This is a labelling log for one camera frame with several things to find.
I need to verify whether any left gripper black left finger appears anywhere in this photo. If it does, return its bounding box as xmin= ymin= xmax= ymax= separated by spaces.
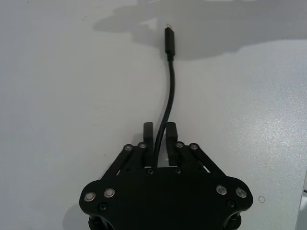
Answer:
xmin=101 ymin=122 xmax=154 ymax=180

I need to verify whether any black cable with plug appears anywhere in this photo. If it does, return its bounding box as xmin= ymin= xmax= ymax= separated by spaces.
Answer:
xmin=153 ymin=23 xmax=177 ymax=168

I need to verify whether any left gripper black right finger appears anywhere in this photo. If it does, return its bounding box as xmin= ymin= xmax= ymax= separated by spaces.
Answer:
xmin=166 ymin=121 xmax=228 ymax=179

